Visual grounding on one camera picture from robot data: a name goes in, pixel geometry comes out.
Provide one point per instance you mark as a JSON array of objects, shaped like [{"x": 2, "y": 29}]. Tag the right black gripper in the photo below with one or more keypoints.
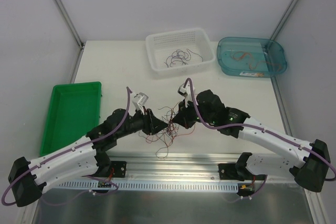
[{"x": 186, "y": 115}]

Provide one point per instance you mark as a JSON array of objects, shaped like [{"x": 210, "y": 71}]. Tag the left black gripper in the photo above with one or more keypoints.
[{"x": 150, "y": 121}]

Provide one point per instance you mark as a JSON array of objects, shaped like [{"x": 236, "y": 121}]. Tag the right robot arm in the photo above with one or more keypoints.
[{"x": 306, "y": 162}]

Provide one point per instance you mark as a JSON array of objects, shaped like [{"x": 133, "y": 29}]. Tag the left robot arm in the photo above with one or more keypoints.
[{"x": 30, "y": 179}]

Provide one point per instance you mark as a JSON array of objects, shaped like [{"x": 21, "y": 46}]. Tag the white perforated basket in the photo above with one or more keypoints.
[{"x": 177, "y": 52}]

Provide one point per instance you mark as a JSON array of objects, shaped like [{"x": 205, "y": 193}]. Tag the green plastic tray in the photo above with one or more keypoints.
[{"x": 74, "y": 110}]

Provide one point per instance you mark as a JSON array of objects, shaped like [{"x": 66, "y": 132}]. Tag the teal transparent container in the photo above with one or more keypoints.
[{"x": 251, "y": 57}]

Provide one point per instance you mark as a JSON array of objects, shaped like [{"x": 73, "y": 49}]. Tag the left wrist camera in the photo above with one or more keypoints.
[{"x": 139, "y": 101}]

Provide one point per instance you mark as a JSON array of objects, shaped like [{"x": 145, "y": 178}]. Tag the aluminium mounting rail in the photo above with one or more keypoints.
[{"x": 197, "y": 167}]

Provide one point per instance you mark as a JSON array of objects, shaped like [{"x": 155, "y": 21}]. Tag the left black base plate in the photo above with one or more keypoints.
[{"x": 117, "y": 169}]

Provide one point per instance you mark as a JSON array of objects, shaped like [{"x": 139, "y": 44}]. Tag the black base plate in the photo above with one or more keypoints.
[
  {"x": 231, "y": 171},
  {"x": 117, "y": 169}
]

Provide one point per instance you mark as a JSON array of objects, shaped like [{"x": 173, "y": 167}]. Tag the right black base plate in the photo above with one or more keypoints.
[{"x": 231, "y": 171}]

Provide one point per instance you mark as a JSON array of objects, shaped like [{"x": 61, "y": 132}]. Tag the white slotted cable duct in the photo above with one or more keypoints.
[{"x": 143, "y": 185}]

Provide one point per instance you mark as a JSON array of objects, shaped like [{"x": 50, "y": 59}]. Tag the left aluminium frame post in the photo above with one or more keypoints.
[{"x": 60, "y": 6}]

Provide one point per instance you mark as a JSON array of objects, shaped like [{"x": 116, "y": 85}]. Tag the aluminium frame post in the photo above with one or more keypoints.
[
  {"x": 60, "y": 6},
  {"x": 284, "y": 19}
]

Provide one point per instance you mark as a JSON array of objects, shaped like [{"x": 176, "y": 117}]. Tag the right aluminium frame post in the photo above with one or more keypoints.
[{"x": 284, "y": 19}]

